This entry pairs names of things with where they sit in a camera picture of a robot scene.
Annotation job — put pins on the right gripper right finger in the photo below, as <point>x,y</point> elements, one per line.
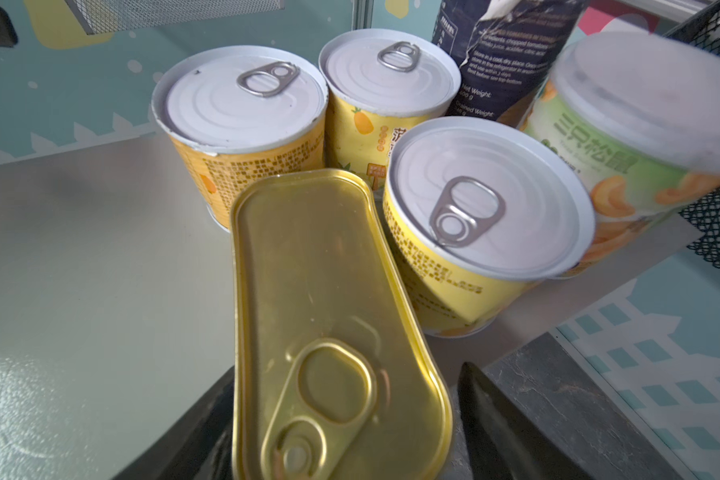
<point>502,443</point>

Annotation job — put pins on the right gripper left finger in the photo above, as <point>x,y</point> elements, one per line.
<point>203,435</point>

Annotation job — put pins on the gold sardine tin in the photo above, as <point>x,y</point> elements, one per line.
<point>333,377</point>

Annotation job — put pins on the yellow can pull-tab lid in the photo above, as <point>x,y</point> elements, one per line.
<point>480,213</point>
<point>382,83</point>
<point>239,114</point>

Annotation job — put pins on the yellow can white lid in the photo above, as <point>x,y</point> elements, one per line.
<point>637,118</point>

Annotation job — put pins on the dark blue tall can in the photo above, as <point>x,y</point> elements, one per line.
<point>504,50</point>

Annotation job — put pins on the grey metal cabinet counter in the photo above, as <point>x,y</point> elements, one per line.
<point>116,307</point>

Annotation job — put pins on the white wire mesh basket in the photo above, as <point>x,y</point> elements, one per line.
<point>109,16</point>

